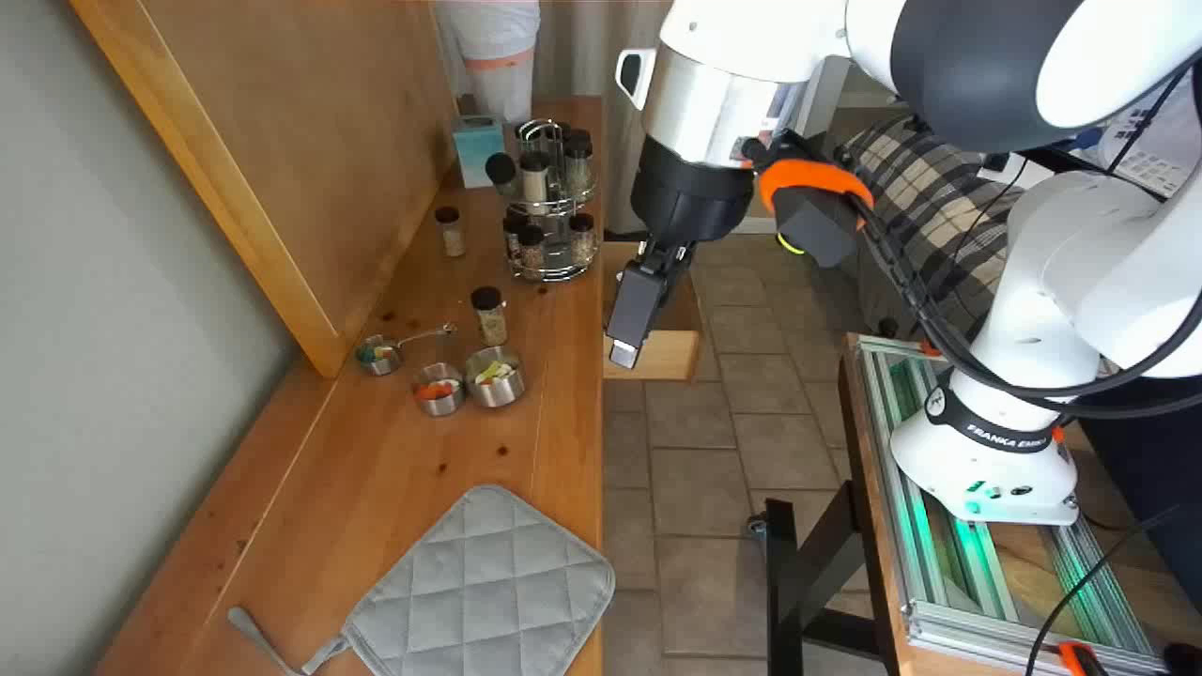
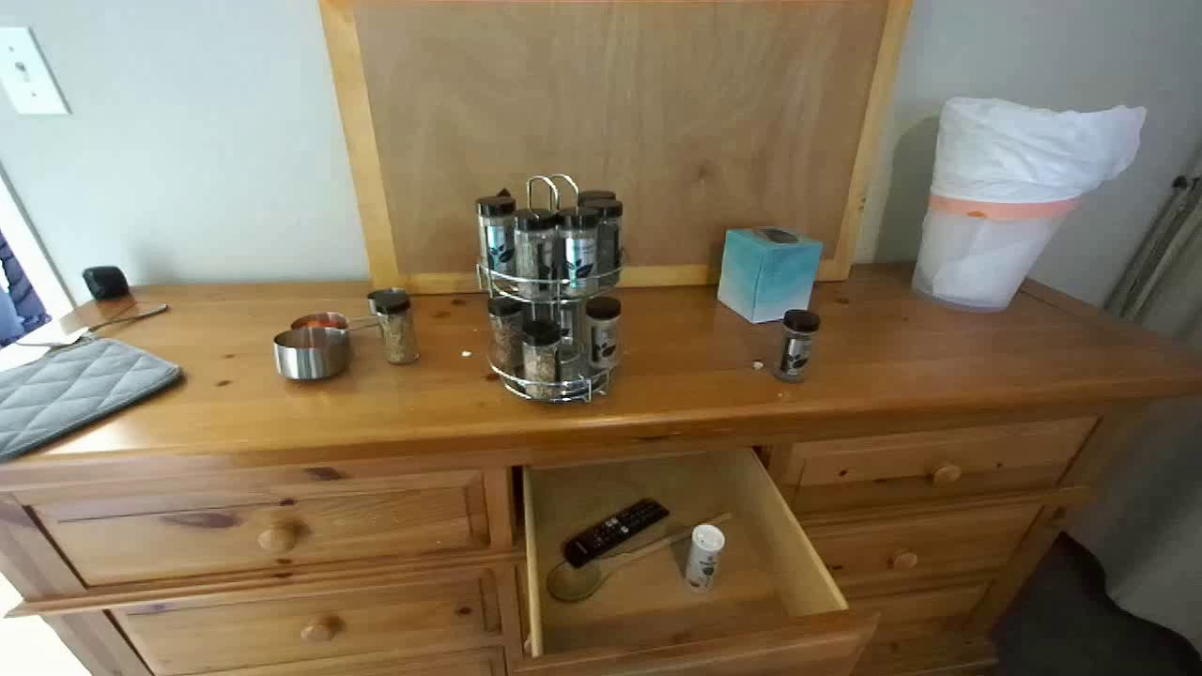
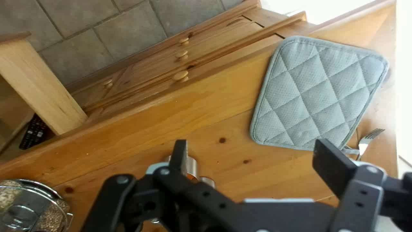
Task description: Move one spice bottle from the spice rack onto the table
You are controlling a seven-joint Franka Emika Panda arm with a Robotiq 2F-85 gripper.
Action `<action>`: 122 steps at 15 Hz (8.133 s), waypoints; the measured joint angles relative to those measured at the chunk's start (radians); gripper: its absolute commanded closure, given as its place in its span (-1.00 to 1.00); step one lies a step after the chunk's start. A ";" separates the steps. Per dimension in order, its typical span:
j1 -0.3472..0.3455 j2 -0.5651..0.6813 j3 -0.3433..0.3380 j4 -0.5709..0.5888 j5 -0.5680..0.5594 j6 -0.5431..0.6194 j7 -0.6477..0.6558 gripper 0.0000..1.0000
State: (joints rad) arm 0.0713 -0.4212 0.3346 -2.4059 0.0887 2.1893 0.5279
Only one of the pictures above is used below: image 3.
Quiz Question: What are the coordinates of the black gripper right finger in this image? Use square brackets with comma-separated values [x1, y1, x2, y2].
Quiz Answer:
[312, 139, 357, 197]

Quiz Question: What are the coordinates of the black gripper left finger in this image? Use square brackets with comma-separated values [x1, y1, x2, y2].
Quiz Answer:
[169, 139, 188, 174]

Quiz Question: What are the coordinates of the chrome revolving spice rack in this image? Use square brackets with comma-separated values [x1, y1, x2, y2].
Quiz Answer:
[0, 179, 73, 232]

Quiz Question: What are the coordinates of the small steel measuring cup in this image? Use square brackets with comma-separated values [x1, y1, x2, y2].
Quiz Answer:
[147, 156, 216, 188]

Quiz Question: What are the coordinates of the metal fork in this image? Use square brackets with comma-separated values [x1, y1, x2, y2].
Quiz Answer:
[342, 129, 384, 160]

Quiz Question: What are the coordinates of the pine wooden dresser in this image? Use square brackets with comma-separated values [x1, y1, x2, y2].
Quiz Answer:
[0, 0, 398, 232]

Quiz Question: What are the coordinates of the grey quilted pot holder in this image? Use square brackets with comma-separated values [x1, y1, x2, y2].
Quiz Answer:
[250, 36, 390, 151]

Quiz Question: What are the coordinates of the black remote control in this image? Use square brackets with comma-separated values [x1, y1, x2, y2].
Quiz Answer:
[19, 115, 48, 149]

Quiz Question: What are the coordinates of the open wooden drawer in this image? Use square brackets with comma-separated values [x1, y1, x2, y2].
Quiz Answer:
[0, 32, 88, 164]

